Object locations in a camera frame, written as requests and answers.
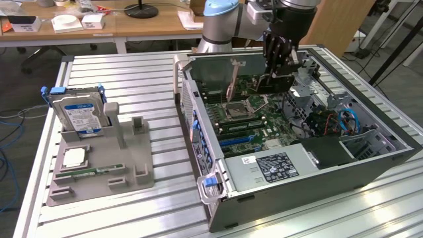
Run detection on blue wire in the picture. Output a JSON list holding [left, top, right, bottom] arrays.
[[338, 108, 362, 136]]

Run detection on black wire bundle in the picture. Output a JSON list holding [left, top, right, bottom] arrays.
[[302, 110, 341, 138]]

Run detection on orange box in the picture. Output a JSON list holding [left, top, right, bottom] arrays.
[[0, 17, 12, 36]]

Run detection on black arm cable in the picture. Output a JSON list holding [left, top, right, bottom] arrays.
[[270, 0, 281, 23]]

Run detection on graphics card with metal bracket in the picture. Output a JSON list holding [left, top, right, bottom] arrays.
[[226, 58, 297, 103]]

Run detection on wooden cabinet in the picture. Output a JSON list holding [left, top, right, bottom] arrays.
[[278, 0, 378, 59]]

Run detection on small white cardboard box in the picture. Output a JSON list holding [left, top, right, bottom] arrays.
[[80, 13, 107, 30]]

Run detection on blue floor cable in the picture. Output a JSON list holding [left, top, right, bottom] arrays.
[[0, 119, 26, 213]]

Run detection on installed RAM stick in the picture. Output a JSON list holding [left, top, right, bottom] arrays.
[[217, 121, 267, 134], [214, 116, 267, 128]]

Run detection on grey metal drive cage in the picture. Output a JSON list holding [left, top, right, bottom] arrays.
[[339, 128, 399, 159]]

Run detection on silver CPU chip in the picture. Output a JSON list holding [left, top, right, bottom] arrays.
[[63, 149, 88, 168]]

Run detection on white box red dot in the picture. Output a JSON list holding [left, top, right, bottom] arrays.
[[343, 29, 369, 54]]

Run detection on black office chair base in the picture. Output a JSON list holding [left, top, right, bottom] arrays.
[[16, 45, 70, 74]]

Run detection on wooden desk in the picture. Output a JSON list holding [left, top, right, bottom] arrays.
[[0, 0, 298, 54]]

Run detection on white table frame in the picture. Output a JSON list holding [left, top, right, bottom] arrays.
[[358, 0, 423, 67]]

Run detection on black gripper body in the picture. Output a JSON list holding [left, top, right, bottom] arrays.
[[269, 6, 319, 51]]

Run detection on blue expansion slot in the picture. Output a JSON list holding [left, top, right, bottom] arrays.
[[218, 135, 258, 147]]

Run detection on black lamp base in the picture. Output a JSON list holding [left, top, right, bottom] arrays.
[[124, 0, 160, 19]]

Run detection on grey floor cable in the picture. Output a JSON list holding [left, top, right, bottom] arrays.
[[0, 104, 51, 120]]

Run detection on grey parts rack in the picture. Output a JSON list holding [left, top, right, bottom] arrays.
[[46, 102, 155, 208]]

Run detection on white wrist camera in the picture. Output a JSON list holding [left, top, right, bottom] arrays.
[[247, 1, 278, 25]]

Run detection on brown cardboard box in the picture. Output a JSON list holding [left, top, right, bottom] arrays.
[[189, 0, 209, 17]]

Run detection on grey power supply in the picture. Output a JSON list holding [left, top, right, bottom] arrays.
[[221, 143, 321, 193]]

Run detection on green RAM stick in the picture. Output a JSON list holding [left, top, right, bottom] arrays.
[[55, 165, 126, 179]]

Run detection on CPU socket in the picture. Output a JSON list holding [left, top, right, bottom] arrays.
[[221, 99, 262, 122]]

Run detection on white paper stack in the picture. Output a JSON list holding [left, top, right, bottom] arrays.
[[178, 9, 205, 31]]

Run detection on white box black lid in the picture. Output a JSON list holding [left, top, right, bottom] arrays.
[[6, 15, 43, 33]]

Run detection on black tripod pole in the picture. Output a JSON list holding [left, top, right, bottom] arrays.
[[367, 14, 423, 86]]

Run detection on white box on desk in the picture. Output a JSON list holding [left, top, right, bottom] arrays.
[[51, 14, 84, 34]]

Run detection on metal socket cover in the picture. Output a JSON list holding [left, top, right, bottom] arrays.
[[247, 93, 275, 111]]

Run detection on open black PC case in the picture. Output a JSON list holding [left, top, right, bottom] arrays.
[[172, 44, 423, 233]]

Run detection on hard disk in blue carrier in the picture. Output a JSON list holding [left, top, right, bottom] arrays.
[[39, 84, 112, 138]]

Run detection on green motherboard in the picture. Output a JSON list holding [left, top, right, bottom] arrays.
[[197, 81, 301, 159]]

